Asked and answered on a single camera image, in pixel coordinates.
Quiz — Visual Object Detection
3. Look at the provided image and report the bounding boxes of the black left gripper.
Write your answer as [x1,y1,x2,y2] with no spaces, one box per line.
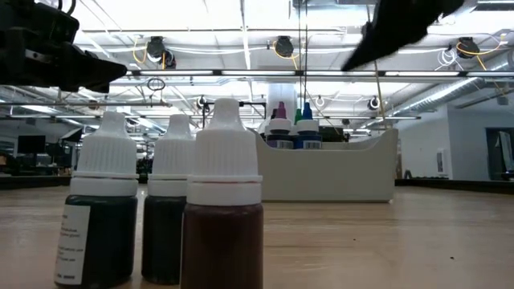
[0,0,129,94]

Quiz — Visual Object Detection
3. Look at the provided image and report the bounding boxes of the purple-capped large dropper bottle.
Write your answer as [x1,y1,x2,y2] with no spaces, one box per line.
[265,100,294,150]

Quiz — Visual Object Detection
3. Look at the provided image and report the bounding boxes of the small dark green dropper bottle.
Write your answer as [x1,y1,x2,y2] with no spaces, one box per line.
[54,111,140,289]

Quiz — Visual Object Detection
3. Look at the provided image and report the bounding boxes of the small brown dropper bottle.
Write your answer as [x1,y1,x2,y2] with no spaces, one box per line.
[180,98,265,289]

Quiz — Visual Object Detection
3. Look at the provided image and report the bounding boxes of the black monitor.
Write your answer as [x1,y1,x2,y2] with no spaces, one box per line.
[16,135,47,155]

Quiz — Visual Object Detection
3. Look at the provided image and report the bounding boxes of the black mesh computer case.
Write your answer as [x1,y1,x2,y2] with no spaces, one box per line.
[319,126,351,144]

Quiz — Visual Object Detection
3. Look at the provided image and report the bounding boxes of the white plastic bin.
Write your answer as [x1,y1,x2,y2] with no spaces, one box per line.
[252,127,399,203]

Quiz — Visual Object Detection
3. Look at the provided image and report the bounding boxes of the small black dropper bottle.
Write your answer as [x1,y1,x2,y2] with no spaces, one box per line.
[141,113,198,286]

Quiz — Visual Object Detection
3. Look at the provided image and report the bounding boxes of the black hanging cable loop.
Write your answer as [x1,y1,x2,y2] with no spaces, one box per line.
[146,77,166,92]

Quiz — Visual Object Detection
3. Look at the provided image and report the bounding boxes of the silver ventilation duct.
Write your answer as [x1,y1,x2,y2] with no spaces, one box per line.
[391,50,514,117]

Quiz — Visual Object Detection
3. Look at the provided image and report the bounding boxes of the white wall panel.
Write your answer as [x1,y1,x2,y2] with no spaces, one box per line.
[435,149,447,174]

